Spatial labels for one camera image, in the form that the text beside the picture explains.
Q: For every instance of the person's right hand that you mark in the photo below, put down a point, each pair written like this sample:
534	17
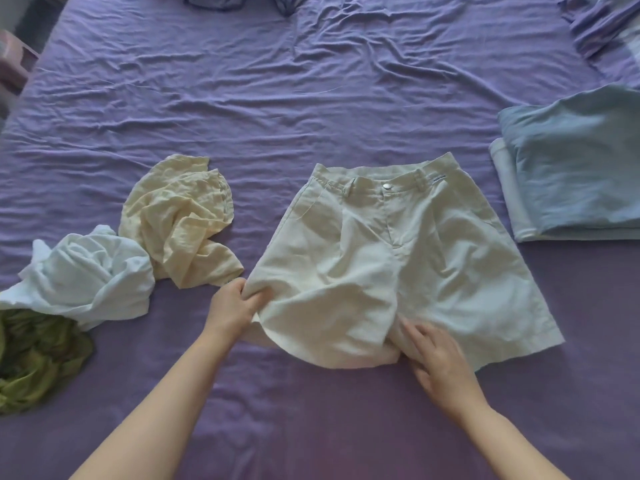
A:
445	374

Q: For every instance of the person's left hand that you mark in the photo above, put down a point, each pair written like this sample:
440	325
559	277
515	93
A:
230	309

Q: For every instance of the pale yellow garment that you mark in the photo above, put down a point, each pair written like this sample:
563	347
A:
175	214

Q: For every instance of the white t-shirt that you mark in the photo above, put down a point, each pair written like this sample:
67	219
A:
90	274

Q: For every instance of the white jeans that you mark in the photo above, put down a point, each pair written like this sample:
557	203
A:
510	194

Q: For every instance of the green garment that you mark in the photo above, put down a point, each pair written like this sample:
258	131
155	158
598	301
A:
35	359

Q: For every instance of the purple sheet bed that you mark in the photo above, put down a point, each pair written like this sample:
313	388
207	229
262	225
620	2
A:
325	94

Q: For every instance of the light blue denim jeans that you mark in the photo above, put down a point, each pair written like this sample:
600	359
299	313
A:
575	164

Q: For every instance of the person's left forearm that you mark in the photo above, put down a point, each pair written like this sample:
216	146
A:
160	414

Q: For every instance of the crumpled purple grey quilt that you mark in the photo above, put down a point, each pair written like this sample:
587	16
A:
220	0

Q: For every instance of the brown plastic stool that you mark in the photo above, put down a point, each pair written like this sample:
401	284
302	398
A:
12	59

